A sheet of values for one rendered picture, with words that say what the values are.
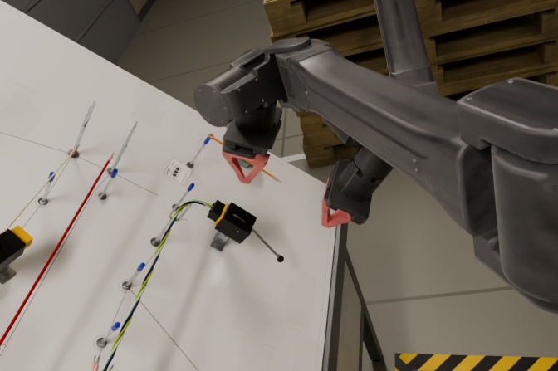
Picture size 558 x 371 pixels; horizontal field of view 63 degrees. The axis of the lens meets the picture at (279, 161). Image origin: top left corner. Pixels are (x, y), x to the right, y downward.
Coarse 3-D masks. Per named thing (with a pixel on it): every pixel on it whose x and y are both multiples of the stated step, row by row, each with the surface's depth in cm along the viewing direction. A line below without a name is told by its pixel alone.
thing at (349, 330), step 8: (344, 280) 123; (352, 280) 134; (344, 288) 122; (352, 288) 132; (344, 296) 121; (352, 296) 131; (344, 304) 120; (352, 304) 130; (360, 304) 142; (344, 312) 119; (352, 312) 129; (360, 312) 140; (344, 320) 118; (352, 320) 128; (344, 328) 117; (352, 328) 127; (344, 336) 116; (352, 336) 125; (344, 344) 115; (352, 344) 124; (344, 352) 114; (352, 352) 123; (344, 360) 113; (352, 360) 122; (344, 368) 113; (352, 368) 121
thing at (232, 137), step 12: (264, 108) 62; (276, 108) 70; (240, 120) 64; (252, 120) 63; (264, 120) 64; (276, 120) 68; (228, 132) 65; (240, 132) 65; (252, 132) 65; (264, 132) 65; (228, 144) 64; (240, 144) 64; (252, 144) 63; (264, 144) 64
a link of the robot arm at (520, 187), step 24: (504, 168) 21; (528, 168) 20; (552, 168) 20; (504, 192) 22; (528, 192) 21; (552, 192) 20; (504, 216) 23; (528, 216) 21; (552, 216) 20; (504, 240) 24; (528, 240) 22; (552, 240) 21; (504, 264) 25; (528, 264) 23; (552, 264) 22; (528, 288) 23; (552, 288) 22
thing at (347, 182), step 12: (336, 168) 72; (348, 168) 67; (336, 180) 70; (348, 180) 67; (360, 180) 66; (372, 180) 66; (336, 192) 68; (348, 192) 68; (360, 192) 67; (372, 192) 68; (336, 204) 67; (348, 204) 67; (360, 204) 68; (360, 216) 67
